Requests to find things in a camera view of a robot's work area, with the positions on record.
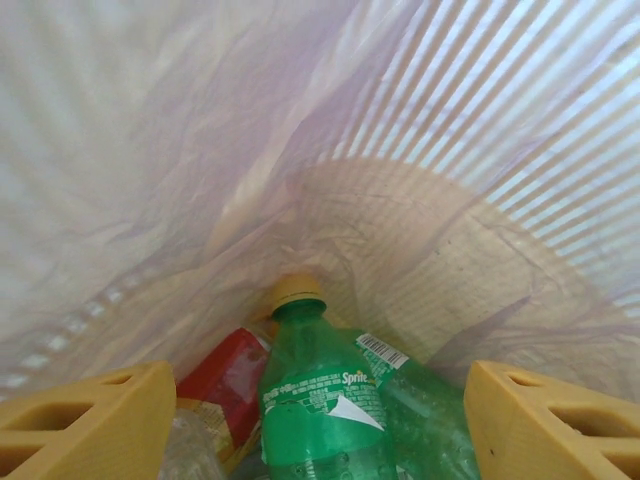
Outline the green bottle barcode label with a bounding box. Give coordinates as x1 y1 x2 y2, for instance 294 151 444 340
355 332 482 480

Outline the clear plastic bottle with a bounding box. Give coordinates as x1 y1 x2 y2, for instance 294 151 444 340
158 405 229 480

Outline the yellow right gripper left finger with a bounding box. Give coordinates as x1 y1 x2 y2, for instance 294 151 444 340
0 360 177 480

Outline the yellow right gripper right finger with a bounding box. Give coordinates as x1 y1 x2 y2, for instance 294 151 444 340
463 359 640 480

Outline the red orange label bottle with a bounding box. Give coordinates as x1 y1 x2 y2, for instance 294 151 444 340
175 327 274 464

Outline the pink plastic basket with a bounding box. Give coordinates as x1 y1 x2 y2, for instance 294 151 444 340
0 0 640 480
0 0 640 401

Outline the green bottle yellow cap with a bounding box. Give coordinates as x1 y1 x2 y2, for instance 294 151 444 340
259 273 401 480

